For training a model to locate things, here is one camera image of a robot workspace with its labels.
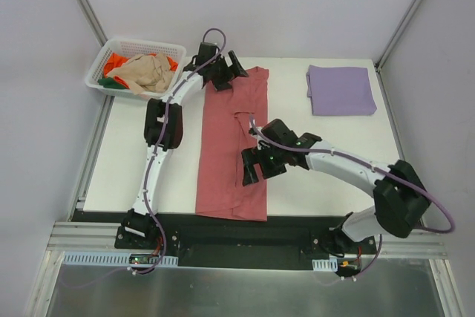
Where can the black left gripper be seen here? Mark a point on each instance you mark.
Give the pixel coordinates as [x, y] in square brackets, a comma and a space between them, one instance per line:
[225, 72]

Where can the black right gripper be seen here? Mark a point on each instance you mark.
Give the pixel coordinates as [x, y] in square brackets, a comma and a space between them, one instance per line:
[257, 165]

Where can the red polo shirt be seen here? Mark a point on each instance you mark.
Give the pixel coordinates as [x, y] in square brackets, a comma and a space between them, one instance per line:
[225, 134]

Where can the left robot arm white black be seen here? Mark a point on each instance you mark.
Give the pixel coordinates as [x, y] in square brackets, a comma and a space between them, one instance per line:
[163, 129]

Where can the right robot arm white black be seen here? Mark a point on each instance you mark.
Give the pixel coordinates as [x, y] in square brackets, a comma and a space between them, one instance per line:
[398, 195]

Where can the beige crumpled shirt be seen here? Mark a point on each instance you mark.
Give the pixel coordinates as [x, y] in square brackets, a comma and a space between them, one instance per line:
[146, 74]

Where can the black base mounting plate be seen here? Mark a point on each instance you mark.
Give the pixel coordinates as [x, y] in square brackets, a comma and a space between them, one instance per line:
[280, 242]

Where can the white plastic laundry basket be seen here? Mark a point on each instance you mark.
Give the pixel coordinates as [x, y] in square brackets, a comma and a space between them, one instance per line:
[150, 69]

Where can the folded purple t shirt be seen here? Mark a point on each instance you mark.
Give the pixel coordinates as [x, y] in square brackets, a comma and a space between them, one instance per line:
[340, 91]

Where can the orange shirt in basket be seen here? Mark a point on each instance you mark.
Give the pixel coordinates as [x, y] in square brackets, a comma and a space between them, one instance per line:
[115, 64]

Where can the green shirt in basket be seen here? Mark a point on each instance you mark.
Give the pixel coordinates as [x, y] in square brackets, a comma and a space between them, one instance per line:
[113, 83]

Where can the white slotted cable duct right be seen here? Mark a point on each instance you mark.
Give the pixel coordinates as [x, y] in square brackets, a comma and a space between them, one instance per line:
[325, 265]

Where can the white slotted cable duct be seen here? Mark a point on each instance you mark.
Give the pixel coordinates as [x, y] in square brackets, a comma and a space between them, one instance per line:
[325, 265]
[118, 259]

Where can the aluminium frame post left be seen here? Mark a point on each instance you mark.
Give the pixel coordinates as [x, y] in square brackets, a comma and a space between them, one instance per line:
[83, 1]

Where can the aluminium frame post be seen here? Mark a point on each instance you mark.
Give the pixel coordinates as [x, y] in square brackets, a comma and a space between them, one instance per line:
[398, 33]
[83, 1]

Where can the white slotted cable duct left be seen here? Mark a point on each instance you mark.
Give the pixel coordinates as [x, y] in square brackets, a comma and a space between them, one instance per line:
[118, 259]

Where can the aluminium frame post right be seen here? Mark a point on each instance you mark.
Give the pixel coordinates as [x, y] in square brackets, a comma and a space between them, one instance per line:
[398, 33]

